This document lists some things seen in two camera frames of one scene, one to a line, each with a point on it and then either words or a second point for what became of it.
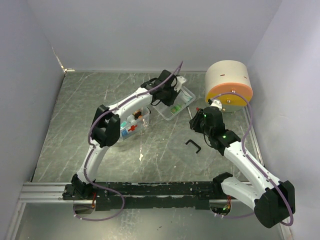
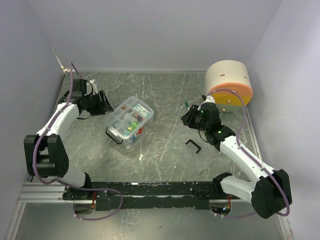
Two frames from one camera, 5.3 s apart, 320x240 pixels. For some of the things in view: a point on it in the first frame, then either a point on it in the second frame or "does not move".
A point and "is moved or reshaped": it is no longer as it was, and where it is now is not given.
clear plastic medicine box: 134,121 is moved or reshaped
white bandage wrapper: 185,98 to 142,109
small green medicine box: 176,108 to 133,126
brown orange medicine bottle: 137,114 to 140,119
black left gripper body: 171,93 to 100,104
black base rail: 172,194 does not move
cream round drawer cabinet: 227,76 does not move
